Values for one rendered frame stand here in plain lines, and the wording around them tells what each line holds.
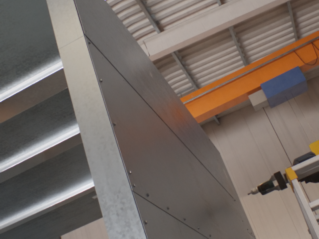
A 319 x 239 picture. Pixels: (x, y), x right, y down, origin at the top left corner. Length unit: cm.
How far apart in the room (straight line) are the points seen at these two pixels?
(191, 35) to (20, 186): 715
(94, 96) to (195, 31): 863
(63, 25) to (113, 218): 69
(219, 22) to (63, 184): 704
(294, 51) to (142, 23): 327
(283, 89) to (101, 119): 888
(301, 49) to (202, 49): 237
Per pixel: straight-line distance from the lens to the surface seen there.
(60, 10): 169
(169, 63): 1150
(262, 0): 1006
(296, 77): 1024
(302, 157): 353
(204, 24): 1004
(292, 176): 223
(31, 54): 227
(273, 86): 1021
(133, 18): 997
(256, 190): 341
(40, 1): 204
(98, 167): 133
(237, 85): 1049
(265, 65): 1059
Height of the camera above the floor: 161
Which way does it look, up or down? 30 degrees up
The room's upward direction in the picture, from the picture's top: 21 degrees counter-clockwise
